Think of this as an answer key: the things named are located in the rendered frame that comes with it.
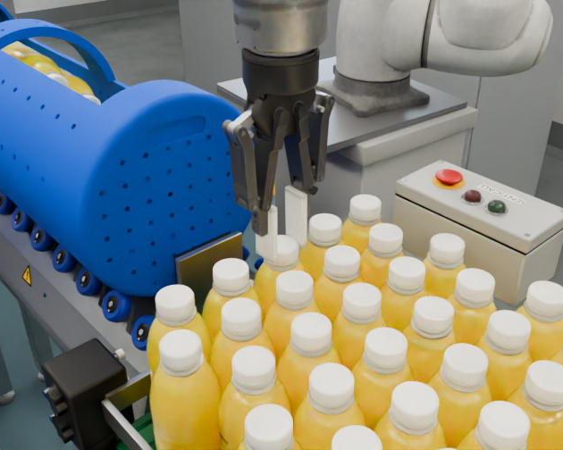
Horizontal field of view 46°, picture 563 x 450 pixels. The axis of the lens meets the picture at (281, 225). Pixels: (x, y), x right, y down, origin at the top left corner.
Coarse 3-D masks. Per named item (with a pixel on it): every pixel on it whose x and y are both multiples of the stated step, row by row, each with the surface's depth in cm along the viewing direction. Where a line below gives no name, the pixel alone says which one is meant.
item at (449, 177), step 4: (436, 172) 88; (440, 172) 88; (444, 172) 88; (448, 172) 88; (452, 172) 88; (456, 172) 88; (436, 176) 88; (440, 176) 87; (444, 176) 87; (448, 176) 87; (452, 176) 87; (456, 176) 87; (460, 176) 87; (440, 180) 87; (444, 180) 87; (448, 180) 86; (452, 180) 86; (456, 180) 86; (460, 180) 87; (448, 184) 88; (452, 184) 88
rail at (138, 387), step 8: (136, 376) 74; (144, 376) 74; (128, 384) 73; (136, 384) 74; (144, 384) 75; (112, 392) 72; (120, 392) 73; (128, 392) 73; (136, 392) 74; (144, 392) 75; (112, 400) 72; (120, 400) 73; (128, 400) 74; (136, 400) 75; (120, 408) 74
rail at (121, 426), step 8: (104, 400) 71; (104, 408) 71; (112, 408) 70; (104, 416) 72; (112, 416) 70; (120, 416) 69; (112, 424) 71; (120, 424) 69; (128, 424) 68; (120, 432) 70; (128, 432) 67; (136, 432) 67; (128, 440) 68; (136, 440) 67; (144, 440) 67; (136, 448) 67; (144, 448) 66
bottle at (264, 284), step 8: (264, 264) 77; (272, 264) 75; (296, 264) 75; (256, 272) 78; (264, 272) 76; (272, 272) 75; (280, 272) 75; (256, 280) 77; (264, 280) 76; (272, 280) 75; (256, 288) 77; (264, 288) 76; (272, 288) 75; (264, 296) 76; (272, 296) 75; (264, 304) 76; (264, 312) 77
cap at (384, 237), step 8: (376, 224) 79; (384, 224) 79; (392, 224) 79; (376, 232) 77; (384, 232) 77; (392, 232) 77; (400, 232) 77; (376, 240) 76; (384, 240) 76; (392, 240) 76; (400, 240) 77; (376, 248) 77; (384, 248) 76; (392, 248) 76
